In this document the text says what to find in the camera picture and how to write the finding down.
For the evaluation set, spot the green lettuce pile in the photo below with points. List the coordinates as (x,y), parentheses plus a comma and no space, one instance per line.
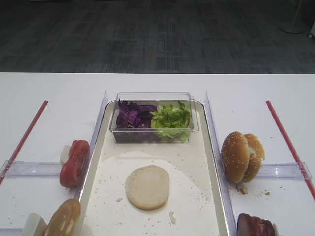
(168,117)

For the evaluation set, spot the white block behind tomato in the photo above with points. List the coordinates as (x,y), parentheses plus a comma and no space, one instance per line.
(65,154)

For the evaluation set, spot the tomato slices stack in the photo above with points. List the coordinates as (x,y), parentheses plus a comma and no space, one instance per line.
(71,171)

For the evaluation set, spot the dark red meat patties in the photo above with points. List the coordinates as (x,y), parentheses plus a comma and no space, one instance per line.
(253,226)

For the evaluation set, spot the white block behind meat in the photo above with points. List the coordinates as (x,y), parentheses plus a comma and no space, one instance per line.
(275,229)

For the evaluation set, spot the clear plastic salad container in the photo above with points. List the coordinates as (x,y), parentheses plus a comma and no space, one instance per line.
(156,98)

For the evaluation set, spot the purple cabbage pieces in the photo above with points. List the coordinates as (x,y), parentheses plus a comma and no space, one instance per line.
(134,116)

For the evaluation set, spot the bottom bun half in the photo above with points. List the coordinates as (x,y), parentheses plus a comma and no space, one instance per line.
(147,187)

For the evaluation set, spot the metal serving tray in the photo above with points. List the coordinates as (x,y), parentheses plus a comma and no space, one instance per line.
(193,207)

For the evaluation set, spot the sesame bun top front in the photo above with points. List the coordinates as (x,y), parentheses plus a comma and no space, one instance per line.
(235,156)

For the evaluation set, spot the sesame bun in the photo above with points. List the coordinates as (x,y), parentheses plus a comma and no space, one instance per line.
(235,156)
(257,155)

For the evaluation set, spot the sesame bun top rear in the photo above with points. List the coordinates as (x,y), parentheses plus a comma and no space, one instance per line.
(257,155)

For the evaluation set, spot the right red strip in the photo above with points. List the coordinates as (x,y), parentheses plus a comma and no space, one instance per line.
(290,147)

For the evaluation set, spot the red strip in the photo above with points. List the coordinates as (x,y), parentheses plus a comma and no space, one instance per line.
(23,139)
(290,147)

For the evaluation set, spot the left red strip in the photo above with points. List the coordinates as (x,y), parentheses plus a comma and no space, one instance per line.
(23,139)

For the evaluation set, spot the right long acrylic divider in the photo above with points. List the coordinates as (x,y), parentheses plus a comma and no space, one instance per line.
(230,223)

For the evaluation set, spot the right upper acrylic crossbar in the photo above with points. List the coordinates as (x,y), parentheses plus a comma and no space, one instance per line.
(292,170)

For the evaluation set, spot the acrylic crossbar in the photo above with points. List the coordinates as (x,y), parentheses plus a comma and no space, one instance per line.
(30,169)
(292,170)
(11,231)

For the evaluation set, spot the toasted bun bottom standing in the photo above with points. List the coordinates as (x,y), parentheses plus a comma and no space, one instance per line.
(63,221)

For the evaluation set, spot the left upper acrylic crossbar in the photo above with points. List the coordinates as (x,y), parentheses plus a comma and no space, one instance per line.
(30,169)

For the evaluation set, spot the white block behind bun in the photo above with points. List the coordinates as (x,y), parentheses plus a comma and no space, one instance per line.
(34,225)

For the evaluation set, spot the left lower acrylic crossbar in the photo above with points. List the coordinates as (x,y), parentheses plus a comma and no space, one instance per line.
(11,231)

